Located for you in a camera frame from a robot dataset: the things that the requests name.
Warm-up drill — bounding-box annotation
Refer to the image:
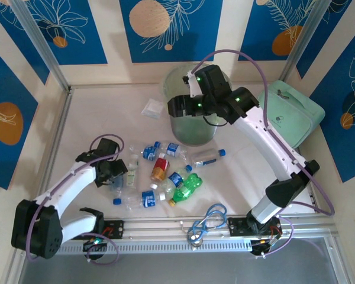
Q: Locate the clear bottle grey-blue label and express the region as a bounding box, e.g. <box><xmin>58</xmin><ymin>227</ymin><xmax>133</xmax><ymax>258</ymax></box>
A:
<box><xmin>108</xmin><ymin>176</ymin><xmax>126</xmax><ymax>206</ymax></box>

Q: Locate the small clear bottle green label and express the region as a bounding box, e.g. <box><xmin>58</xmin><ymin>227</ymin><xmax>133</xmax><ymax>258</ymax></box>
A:
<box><xmin>125</xmin><ymin>168</ymin><xmax>137</xmax><ymax>188</ymax></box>

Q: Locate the blue-label water bottle white cap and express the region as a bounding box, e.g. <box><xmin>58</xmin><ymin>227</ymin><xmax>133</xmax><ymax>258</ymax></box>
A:
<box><xmin>140</xmin><ymin>189</ymin><xmax>167</xmax><ymax>208</ymax></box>
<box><xmin>141</xmin><ymin>145</ymin><xmax>166</xmax><ymax>161</ymax></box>

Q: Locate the crushed clear bottle white cap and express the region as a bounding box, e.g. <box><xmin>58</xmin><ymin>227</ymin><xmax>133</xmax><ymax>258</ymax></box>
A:
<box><xmin>150</xmin><ymin>180</ymin><xmax>178</xmax><ymax>196</ymax></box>

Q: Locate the red and yellow drink bottle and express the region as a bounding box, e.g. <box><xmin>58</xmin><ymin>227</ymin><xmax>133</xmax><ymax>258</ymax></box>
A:
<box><xmin>149</xmin><ymin>157</ymin><xmax>170</xmax><ymax>181</ymax></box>

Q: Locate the tall clear blue-capped bottle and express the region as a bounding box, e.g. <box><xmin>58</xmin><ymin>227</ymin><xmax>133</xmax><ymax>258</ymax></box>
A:
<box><xmin>191</xmin><ymin>149</ymin><xmax>227</xmax><ymax>169</ymax></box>

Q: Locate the blue-label water bottle blue cap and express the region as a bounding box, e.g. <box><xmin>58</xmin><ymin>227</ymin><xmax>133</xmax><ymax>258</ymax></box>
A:
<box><xmin>165</xmin><ymin>164</ymin><xmax>193</xmax><ymax>190</ymax></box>
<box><xmin>153</xmin><ymin>141</ymin><xmax>191</xmax><ymax>157</ymax></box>

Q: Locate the green plastic soda bottle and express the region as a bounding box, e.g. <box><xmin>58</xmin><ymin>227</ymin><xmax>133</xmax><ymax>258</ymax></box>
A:
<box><xmin>168</xmin><ymin>173</ymin><xmax>204</xmax><ymax>207</ymax></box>

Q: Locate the translucent green trash bin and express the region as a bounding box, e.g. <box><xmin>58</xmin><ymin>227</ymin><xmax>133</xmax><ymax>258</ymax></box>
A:
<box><xmin>163</xmin><ymin>62</ymin><xmax>234</xmax><ymax>146</ymax></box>

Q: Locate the small clear plastic packet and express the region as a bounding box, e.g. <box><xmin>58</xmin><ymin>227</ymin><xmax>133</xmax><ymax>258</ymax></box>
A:
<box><xmin>141</xmin><ymin>99</ymin><xmax>164</xmax><ymax>120</ymax></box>

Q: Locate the mint green zip pouch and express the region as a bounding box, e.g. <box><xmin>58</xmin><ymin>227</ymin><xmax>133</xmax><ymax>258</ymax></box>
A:
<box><xmin>256</xmin><ymin>80</ymin><xmax>326</xmax><ymax>149</ymax></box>

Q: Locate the blue stethoscope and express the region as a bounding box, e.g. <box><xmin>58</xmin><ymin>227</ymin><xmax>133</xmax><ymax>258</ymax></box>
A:
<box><xmin>179</xmin><ymin>203</ymin><xmax>228</xmax><ymax>248</ymax></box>

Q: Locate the grey metal panel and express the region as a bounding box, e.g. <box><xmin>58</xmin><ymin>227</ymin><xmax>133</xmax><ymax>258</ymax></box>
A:
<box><xmin>5</xmin><ymin>253</ymin><xmax>351</xmax><ymax>284</ymax></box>

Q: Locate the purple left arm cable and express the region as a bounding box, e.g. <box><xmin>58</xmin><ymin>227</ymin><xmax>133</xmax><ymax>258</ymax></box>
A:
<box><xmin>25</xmin><ymin>134</ymin><xmax>125</xmax><ymax>266</ymax></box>

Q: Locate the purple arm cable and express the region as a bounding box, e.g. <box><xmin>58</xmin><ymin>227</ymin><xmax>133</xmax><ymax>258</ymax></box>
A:
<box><xmin>193</xmin><ymin>49</ymin><xmax>335</xmax><ymax>259</ymax></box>
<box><xmin>25</xmin><ymin>134</ymin><xmax>125</xmax><ymax>266</ymax></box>

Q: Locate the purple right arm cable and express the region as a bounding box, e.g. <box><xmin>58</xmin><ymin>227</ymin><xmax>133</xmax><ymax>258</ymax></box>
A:
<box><xmin>193</xmin><ymin>49</ymin><xmax>335</xmax><ymax>259</ymax></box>

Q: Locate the aluminium side rail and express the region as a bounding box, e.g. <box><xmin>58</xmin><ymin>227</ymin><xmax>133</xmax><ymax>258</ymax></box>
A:
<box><xmin>32</xmin><ymin>87</ymin><xmax>75</xmax><ymax>208</ymax></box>

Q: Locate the black connector with wires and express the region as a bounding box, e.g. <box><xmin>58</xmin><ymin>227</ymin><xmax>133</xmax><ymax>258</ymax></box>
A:
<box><xmin>82</xmin><ymin>237</ymin><xmax>108</xmax><ymax>253</ymax></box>
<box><xmin>250</xmin><ymin>238</ymin><xmax>282</xmax><ymax>257</ymax></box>

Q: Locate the aluminium rail frame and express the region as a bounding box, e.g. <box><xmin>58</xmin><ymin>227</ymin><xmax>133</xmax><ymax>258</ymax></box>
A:
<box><xmin>16</xmin><ymin>217</ymin><xmax>341</xmax><ymax>242</ymax></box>

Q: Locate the grey slotted cable duct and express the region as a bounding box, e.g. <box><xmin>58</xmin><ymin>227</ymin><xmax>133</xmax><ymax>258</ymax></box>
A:
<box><xmin>25</xmin><ymin>240</ymin><xmax>254</xmax><ymax>256</ymax></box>

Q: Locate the aluminium corner post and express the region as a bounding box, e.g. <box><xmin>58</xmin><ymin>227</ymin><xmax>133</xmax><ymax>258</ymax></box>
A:
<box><xmin>282</xmin><ymin>0</ymin><xmax>334</xmax><ymax>86</ymax></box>
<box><xmin>8</xmin><ymin>0</ymin><xmax>73</xmax><ymax>92</ymax></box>

